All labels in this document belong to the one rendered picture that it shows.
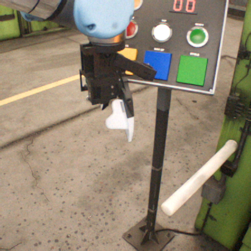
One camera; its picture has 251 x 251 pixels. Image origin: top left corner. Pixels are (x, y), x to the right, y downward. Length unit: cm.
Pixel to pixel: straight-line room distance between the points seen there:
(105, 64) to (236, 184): 89
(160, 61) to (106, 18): 47
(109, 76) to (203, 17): 37
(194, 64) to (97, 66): 32
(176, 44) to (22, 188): 140
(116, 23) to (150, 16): 50
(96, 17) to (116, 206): 144
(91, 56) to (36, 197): 135
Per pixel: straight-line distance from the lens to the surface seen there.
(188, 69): 76
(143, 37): 80
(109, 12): 32
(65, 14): 32
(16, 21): 518
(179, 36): 79
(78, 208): 167
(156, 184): 119
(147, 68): 58
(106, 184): 178
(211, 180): 129
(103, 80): 53
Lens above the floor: 129
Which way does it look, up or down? 34 degrees down
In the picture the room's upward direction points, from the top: straight up
